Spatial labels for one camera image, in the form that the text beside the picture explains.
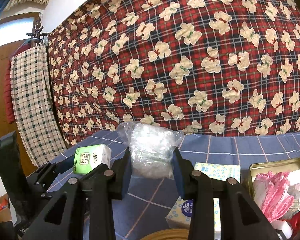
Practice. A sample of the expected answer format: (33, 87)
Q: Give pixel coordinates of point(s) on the blue checked tablecloth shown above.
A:
(215, 147)

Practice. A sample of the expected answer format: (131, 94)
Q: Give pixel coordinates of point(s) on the gold rectangular tin box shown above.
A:
(272, 165)

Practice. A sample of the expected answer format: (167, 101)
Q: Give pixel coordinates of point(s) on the white roll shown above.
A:
(282, 227)

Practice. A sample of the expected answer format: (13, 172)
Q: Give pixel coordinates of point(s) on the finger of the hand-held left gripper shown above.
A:
(46, 182)
(63, 165)

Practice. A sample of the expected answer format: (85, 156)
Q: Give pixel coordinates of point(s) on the pink white crocheted cloth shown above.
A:
(272, 197)

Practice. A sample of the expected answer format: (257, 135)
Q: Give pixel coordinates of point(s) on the white foam liner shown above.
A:
(296, 176)

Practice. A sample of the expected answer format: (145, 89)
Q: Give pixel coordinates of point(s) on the gold round tin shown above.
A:
(165, 235)

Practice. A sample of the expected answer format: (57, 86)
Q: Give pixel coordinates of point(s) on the red padded jacket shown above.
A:
(8, 87)

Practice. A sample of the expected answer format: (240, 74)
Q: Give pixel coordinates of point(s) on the clear plastic bag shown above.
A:
(150, 150)

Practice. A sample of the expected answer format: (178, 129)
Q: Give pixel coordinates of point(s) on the green tissue pack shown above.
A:
(90, 157)

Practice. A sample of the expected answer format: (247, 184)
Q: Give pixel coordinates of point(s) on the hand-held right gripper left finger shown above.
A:
(126, 173)

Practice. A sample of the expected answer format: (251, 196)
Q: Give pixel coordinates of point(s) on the yellow patterned tissue box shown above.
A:
(215, 172)

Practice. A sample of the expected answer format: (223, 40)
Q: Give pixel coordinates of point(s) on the red plaid bear blanket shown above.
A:
(180, 62)

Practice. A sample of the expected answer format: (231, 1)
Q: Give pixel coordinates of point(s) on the beige checked cloth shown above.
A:
(32, 100)

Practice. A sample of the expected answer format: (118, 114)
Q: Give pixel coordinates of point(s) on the dark wooden coat rack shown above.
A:
(37, 33)

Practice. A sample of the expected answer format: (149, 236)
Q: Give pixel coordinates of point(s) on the transom window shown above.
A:
(12, 27)

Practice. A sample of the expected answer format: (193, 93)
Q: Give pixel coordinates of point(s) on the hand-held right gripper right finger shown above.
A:
(178, 178)

